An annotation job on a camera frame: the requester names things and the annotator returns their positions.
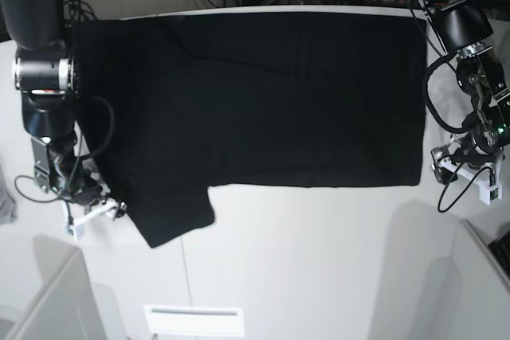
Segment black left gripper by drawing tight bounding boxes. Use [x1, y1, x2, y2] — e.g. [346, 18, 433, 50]
[430, 135, 504, 181]

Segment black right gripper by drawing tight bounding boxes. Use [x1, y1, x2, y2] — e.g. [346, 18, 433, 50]
[49, 156, 127, 219]

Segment black T-shirt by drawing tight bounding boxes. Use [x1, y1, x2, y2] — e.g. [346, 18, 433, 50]
[77, 12, 427, 248]

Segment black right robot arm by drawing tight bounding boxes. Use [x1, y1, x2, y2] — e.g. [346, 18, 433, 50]
[1, 0, 119, 224]

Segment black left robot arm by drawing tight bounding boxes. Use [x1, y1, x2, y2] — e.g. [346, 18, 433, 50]
[416, 0, 509, 183]

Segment black keyboard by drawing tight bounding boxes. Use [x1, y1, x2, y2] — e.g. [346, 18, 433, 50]
[488, 233, 510, 276]

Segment grey cloth pile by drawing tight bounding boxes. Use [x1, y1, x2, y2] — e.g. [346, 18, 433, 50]
[0, 170, 18, 225]

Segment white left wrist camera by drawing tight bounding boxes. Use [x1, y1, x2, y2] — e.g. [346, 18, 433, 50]
[433, 158, 503, 213]

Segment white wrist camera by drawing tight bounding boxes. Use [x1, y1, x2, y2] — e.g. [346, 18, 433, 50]
[433, 158, 503, 213]
[61, 198, 120, 240]

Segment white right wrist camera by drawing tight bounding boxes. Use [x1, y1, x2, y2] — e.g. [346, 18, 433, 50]
[61, 198, 120, 240]

